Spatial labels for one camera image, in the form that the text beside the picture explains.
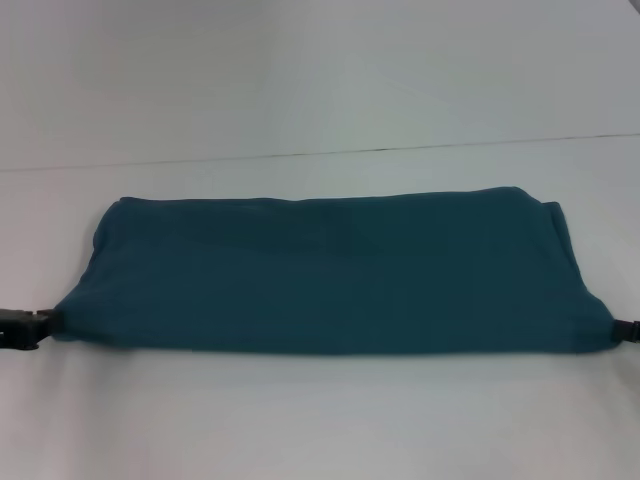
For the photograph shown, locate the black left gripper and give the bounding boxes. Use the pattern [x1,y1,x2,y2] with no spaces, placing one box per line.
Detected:
[0,308,65,351]

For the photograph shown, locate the teal blue shirt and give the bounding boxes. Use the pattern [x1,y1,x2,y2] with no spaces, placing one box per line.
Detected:
[52,185,617,358]

